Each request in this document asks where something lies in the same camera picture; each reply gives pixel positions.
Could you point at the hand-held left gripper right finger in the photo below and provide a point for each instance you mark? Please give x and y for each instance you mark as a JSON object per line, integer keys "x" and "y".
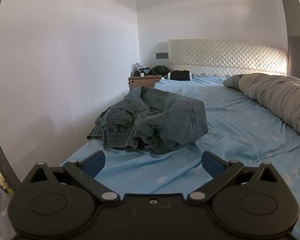
{"x": 211, "y": 163}

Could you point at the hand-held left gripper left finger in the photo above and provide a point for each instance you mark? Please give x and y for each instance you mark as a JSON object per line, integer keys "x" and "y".
{"x": 95, "y": 163}

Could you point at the grey-blue denim jeans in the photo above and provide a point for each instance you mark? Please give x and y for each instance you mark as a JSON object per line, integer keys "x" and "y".
{"x": 170, "y": 120}

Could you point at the light blue printed bed sheet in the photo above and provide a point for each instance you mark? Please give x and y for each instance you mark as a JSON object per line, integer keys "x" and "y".
{"x": 227, "y": 120}

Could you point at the black roll pillow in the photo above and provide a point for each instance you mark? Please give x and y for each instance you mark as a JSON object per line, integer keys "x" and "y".
{"x": 180, "y": 75}

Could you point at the grey duvet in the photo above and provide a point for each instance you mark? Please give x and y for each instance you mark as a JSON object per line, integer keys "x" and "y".
{"x": 277, "y": 97}

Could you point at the cream yellow lumpy object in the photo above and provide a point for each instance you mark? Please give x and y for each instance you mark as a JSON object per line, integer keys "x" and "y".
{"x": 2, "y": 180}

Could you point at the wooden nightstand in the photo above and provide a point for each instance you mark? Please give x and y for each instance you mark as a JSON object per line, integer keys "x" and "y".
{"x": 140, "y": 81}

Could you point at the small black container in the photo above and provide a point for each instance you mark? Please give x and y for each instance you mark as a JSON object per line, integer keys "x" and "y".
{"x": 136, "y": 74}

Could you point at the clear plastic bag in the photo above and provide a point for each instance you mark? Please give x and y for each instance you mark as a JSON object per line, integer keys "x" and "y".
{"x": 137, "y": 67}

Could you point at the black bag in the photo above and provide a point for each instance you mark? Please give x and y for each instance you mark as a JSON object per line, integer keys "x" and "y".
{"x": 158, "y": 70}

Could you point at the cream quilted headboard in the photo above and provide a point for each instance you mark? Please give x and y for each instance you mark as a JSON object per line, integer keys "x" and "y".
{"x": 227, "y": 55}

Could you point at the grey door frame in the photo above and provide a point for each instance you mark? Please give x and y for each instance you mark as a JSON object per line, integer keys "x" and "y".
{"x": 0, "y": 155}
{"x": 292, "y": 10}

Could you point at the grey wall switch panel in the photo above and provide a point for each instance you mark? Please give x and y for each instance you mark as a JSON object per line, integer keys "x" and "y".
{"x": 161, "y": 55}

